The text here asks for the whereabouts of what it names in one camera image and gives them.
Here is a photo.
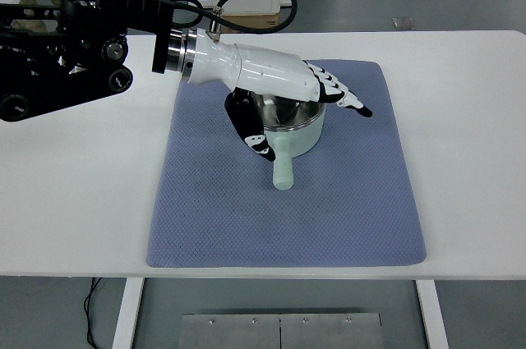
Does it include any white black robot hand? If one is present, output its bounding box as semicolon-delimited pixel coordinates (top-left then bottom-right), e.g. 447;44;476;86
166;29;372;162

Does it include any green pot with handle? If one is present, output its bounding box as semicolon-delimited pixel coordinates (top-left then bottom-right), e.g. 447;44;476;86
264;110;325;191

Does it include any cardboard box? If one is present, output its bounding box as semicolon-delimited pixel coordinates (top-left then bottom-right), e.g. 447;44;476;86
222;13;279;29

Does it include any glass lid green knob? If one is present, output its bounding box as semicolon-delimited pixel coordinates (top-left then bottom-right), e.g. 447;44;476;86
252;94;325;131

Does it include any grey floor outlet plate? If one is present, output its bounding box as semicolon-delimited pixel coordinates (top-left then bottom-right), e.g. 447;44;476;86
392;16;416;30

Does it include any blue quilted mat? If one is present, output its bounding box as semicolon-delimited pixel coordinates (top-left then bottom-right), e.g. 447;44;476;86
146;60;427;268

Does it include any metal floor plate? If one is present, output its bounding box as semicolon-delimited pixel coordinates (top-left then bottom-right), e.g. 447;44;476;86
178;313;385;348

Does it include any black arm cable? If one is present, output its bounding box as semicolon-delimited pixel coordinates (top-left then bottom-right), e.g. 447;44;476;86
170;0;298;34

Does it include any black floor cable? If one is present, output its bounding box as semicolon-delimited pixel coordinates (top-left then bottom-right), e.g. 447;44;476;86
83;277;104;349

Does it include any white table frame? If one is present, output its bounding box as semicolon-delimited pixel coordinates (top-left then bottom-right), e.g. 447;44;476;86
111;278;450;348

